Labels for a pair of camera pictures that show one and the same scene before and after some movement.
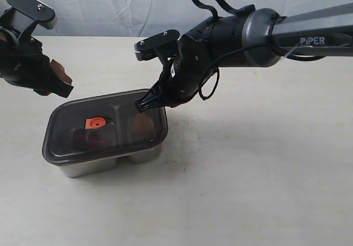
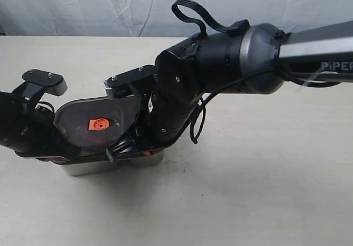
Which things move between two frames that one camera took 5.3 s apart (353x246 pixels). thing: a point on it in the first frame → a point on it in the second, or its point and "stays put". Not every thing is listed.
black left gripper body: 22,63 → 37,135
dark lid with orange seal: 88,128 stays put
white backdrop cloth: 139,9 stays put
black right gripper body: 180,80 → 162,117
